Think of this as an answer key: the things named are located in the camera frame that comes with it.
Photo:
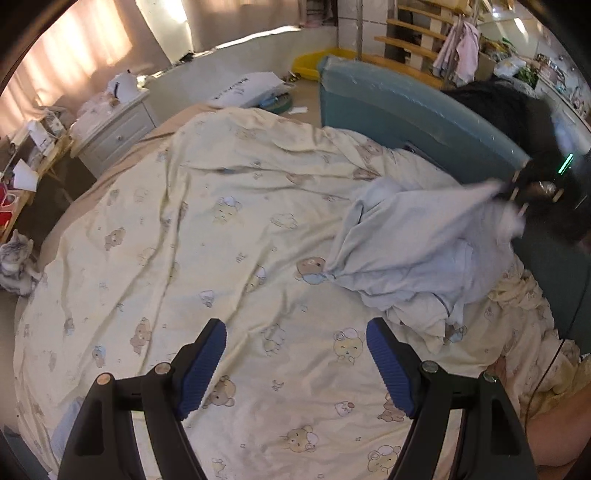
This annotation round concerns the pink curtain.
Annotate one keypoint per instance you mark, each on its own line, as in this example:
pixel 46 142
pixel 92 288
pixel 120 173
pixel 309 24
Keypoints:
pixel 240 23
pixel 92 46

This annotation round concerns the yellow plastic bin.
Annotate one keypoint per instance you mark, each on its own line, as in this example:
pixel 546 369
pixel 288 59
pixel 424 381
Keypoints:
pixel 309 64

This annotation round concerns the green round tray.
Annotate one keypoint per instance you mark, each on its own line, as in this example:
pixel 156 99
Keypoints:
pixel 279 102

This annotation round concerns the black jacket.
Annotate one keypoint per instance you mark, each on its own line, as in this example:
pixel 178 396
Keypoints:
pixel 508 106

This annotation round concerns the wooden staircase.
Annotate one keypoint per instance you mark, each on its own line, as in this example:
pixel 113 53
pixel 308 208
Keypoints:
pixel 406 41

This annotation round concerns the white printed bag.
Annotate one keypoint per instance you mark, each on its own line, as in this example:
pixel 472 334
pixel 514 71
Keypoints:
pixel 244 90

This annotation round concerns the cluttered counter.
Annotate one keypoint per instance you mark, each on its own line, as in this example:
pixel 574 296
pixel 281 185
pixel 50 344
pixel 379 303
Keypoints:
pixel 545 69

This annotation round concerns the red box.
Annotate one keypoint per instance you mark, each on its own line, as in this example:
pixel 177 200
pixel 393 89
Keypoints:
pixel 9 203

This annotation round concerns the white paper sheet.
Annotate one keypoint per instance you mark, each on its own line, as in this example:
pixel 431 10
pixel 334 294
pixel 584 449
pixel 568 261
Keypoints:
pixel 25 175

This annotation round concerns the wooden desk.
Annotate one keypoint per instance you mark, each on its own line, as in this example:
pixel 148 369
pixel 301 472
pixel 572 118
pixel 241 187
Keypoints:
pixel 46 161

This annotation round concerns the hanging pink clothes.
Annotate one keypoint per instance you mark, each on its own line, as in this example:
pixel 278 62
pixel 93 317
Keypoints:
pixel 461 50

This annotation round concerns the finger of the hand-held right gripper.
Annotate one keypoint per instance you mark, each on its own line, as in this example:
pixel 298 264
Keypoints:
pixel 519 183
pixel 522 205

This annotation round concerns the grey tabby cat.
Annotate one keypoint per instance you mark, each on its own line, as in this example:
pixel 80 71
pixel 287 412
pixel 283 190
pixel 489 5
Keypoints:
pixel 16 267

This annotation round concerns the tan bed sheet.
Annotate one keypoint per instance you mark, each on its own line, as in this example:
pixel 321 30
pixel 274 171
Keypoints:
pixel 115 175

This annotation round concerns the bear print duvet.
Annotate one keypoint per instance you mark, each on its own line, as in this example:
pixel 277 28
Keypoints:
pixel 184 230

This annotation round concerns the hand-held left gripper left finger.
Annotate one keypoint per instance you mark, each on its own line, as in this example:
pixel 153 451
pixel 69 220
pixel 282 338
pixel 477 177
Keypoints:
pixel 201 369

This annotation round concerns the person's right leg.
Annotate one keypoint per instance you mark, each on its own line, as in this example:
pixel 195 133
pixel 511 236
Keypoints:
pixel 558 438

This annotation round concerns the white nightstand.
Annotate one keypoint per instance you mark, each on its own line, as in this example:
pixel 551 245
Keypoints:
pixel 115 129

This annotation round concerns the white printed t-shirt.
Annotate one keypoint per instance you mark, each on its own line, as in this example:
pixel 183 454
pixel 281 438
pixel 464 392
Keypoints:
pixel 415 230

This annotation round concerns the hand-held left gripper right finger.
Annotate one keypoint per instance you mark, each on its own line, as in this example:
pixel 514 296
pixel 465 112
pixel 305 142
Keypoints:
pixel 392 369

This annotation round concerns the teal padded headboard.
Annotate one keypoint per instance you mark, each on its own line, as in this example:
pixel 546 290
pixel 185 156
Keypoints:
pixel 392 101

